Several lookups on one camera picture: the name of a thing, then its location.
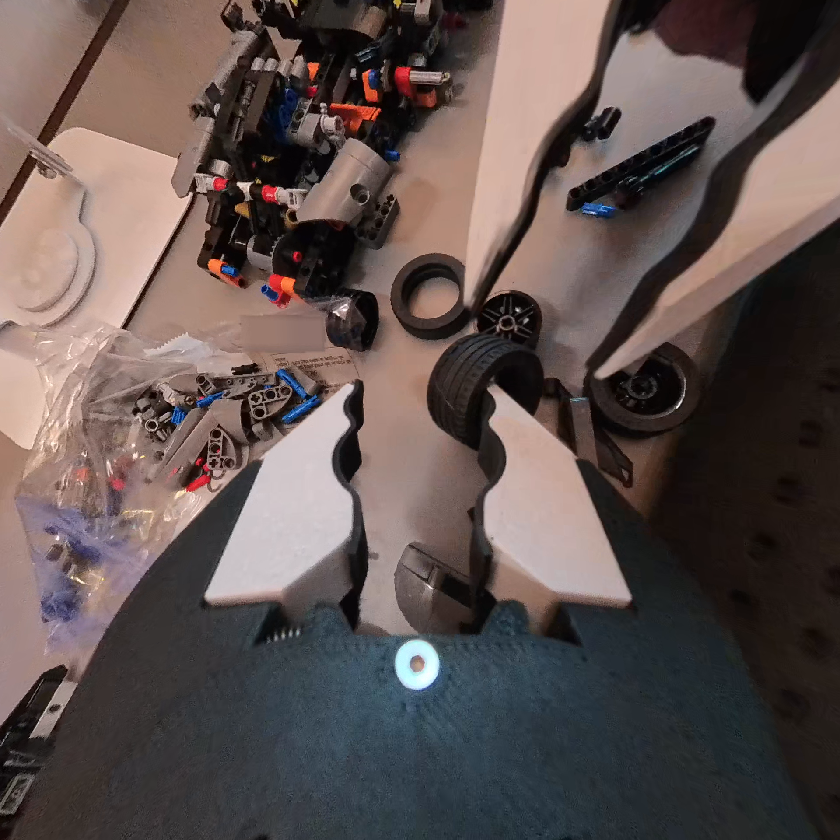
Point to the black brick axle connector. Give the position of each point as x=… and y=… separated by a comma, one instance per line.
x=649, y=180

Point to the large toy brick car model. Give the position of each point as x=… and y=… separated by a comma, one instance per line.
x=295, y=144

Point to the black brick bracket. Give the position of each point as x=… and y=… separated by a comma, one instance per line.
x=590, y=433

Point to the black spoked wheel rim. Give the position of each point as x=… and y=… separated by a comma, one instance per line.
x=508, y=319

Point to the blue brick pin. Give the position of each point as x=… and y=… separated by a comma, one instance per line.
x=598, y=209

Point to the flat brick assembly grey blade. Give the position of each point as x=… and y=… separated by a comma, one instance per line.
x=26, y=735

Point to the black perforated board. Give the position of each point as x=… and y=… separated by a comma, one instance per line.
x=754, y=525

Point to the white book stand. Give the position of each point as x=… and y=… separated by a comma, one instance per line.
x=131, y=197

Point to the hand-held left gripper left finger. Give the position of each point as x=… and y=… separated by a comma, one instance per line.
x=289, y=525

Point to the clear bag with warning print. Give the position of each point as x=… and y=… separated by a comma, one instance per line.
x=308, y=363

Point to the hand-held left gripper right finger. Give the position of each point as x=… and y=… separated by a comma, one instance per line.
x=551, y=525

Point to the grey brick panel red pins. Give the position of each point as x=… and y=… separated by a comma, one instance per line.
x=426, y=584

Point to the long black brick beam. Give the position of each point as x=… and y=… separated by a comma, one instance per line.
x=656, y=157

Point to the clear bag of brick pieces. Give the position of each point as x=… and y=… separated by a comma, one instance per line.
x=131, y=459

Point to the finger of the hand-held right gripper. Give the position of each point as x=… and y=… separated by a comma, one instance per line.
x=525, y=98
x=787, y=170

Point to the large black toy wheel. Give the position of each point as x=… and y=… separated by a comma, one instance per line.
x=643, y=394

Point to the small black toy tyre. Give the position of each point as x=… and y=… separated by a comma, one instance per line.
x=354, y=321
x=459, y=380
x=410, y=315

